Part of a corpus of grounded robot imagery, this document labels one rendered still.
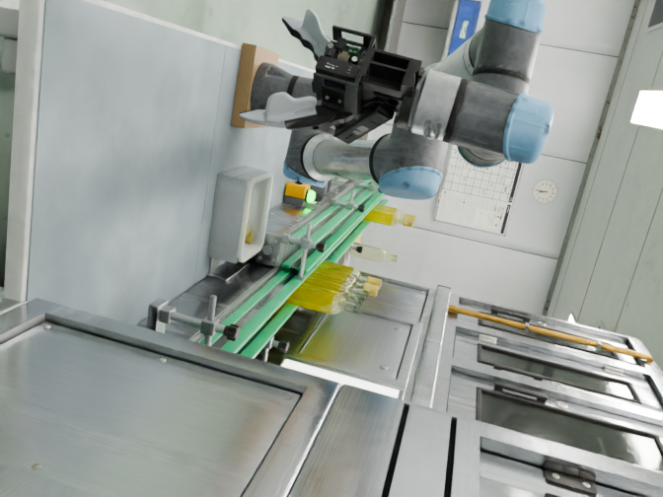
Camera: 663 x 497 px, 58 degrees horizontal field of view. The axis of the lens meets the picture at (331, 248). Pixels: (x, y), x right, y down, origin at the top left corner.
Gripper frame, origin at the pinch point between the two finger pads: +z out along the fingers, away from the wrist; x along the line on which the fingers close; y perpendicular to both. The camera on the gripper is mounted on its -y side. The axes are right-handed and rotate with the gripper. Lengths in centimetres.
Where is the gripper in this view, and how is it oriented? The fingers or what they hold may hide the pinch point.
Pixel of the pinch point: (260, 68)
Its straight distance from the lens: 79.9
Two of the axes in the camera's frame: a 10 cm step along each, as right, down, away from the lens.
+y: -0.3, -3.3, -9.4
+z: -9.5, -2.9, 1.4
